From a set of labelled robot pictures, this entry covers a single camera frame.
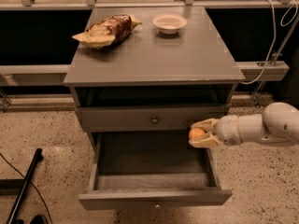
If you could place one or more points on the black pole stand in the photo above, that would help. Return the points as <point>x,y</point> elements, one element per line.
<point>19,187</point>

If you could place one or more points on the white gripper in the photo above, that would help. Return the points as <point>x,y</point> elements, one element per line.
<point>226,129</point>

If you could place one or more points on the black shoe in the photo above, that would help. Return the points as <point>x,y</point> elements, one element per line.
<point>39,219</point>

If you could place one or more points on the grey drawer cabinet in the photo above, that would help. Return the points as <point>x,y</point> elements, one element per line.
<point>149,68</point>

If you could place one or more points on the white bowl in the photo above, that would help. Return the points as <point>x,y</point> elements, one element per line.
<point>169,23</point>

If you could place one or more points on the open grey lower drawer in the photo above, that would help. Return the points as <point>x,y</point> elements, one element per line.
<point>151,169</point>

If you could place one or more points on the orange fruit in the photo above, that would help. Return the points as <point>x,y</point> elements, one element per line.
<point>196,133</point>

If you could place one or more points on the brown chip bag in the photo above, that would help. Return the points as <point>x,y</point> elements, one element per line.
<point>108,31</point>

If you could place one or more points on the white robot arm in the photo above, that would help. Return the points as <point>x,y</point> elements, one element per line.
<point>276,126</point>

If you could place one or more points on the closed grey upper drawer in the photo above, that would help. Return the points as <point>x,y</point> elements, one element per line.
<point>145,118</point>

